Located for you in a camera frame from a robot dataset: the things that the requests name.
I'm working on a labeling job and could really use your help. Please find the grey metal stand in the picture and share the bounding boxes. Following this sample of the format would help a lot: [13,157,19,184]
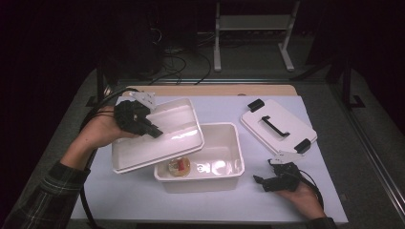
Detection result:
[213,0,301,73]

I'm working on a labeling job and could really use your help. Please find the round clear case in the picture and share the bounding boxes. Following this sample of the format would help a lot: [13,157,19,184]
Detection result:
[167,156,192,178]

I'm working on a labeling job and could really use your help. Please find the person's left hand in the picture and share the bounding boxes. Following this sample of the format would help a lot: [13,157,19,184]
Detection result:
[77,105,141,151]

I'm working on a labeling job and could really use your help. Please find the right hand-held gripper black cable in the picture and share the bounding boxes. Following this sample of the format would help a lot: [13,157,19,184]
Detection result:
[298,169,326,212]

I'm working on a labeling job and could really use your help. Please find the white plastic tray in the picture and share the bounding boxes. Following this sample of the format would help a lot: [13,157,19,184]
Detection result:
[111,97,205,176]

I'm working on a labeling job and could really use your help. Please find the white lid with black handle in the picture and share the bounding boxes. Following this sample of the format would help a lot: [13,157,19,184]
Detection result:
[240,98,319,162]

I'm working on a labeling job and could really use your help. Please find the black frame post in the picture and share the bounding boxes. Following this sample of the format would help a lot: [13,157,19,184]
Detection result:
[341,62,367,112]
[85,61,113,112]

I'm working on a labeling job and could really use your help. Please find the white table mat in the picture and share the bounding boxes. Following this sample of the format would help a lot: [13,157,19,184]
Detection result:
[70,94,349,223]

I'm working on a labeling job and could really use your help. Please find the black floor cables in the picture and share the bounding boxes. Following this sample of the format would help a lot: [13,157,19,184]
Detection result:
[148,28,213,87]

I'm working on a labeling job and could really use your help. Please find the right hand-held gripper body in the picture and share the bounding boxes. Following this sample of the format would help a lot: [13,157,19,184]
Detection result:
[263,150,306,193]

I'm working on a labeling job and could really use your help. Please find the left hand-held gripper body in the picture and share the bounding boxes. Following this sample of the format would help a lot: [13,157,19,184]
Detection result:
[113,91,158,136]

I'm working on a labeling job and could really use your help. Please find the white plastic storage box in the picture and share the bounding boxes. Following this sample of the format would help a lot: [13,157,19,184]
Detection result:
[153,122,246,195]

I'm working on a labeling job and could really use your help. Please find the left hand-held gripper black cable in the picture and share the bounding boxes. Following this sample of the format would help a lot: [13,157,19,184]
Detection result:
[78,87,139,229]

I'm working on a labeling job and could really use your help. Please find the person's right hand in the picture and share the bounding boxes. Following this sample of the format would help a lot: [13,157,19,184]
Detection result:
[276,181,327,219]

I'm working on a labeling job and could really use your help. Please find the hand-held gripper black cable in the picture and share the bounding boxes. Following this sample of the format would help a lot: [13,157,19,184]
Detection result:
[298,169,326,212]
[78,87,139,229]

